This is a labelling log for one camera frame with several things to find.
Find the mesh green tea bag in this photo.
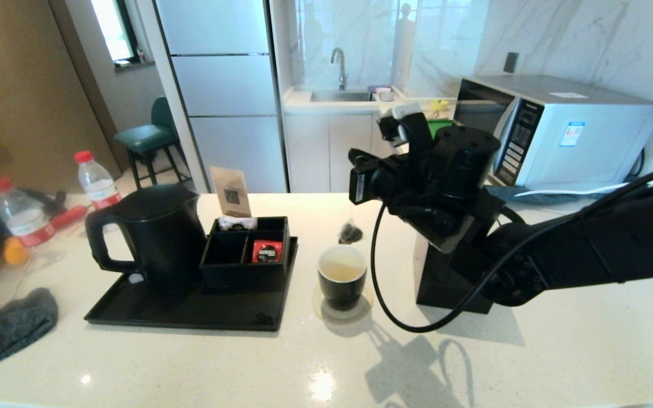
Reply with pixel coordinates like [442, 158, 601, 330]
[338, 203, 364, 246]

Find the black compartment organizer box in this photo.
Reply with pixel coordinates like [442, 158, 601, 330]
[199, 216, 294, 294]

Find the black serving tray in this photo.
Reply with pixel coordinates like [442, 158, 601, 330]
[84, 235, 299, 333]

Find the black electric kettle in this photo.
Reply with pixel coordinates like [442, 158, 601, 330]
[84, 184, 208, 295]

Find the white base cabinet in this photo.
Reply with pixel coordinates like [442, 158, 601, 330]
[284, 110, 418, 193]

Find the steel kitchen sink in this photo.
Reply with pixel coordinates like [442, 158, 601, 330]
[309, 90, 374, 104]

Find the black tissue box white lid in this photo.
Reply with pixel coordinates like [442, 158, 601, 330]
[414, 227, 510, 315]

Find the chrome kitchen faucet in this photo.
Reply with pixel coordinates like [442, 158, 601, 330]
[330, 48, 349, 91]

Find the black cup white inside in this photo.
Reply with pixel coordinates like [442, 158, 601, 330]
[317, 245, 368, 311]

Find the red Nescafe sachet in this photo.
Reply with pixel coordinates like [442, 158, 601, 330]
[252, 240, 283, 264]

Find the brown QR code card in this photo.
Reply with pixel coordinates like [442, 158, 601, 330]
[209, 166, 252, 218]

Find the clear glass coaster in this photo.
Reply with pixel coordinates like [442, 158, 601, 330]
[312, 283, 374, 322]

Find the silver microwave oven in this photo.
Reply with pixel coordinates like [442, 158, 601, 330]
[453, 75, 653, 189]

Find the green upholstered chair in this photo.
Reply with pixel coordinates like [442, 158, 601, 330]
[113, 96, 190, 190]

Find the small red-capped water bottle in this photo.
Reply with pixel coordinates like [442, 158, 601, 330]
[74, 150, 124, 211]

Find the bright window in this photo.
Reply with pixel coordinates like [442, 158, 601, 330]
[89, 0, 139, 65]

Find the large red-capped water bottle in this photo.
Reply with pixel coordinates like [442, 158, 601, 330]
[0, 177, 57, 248]

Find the brown wooden door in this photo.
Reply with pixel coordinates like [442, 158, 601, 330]
[0, 0, 122, 193]

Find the small orange object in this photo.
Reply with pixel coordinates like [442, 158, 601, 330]
[3, 238, 31, 267]

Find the dark grey cloth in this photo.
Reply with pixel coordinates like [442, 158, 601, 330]
[0, 287, 59, 375]

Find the red handled tool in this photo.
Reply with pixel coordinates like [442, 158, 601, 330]
[49, 205, 88, 231]

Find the black handled tool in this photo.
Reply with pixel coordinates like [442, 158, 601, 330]
[20, 190, 67, 214]

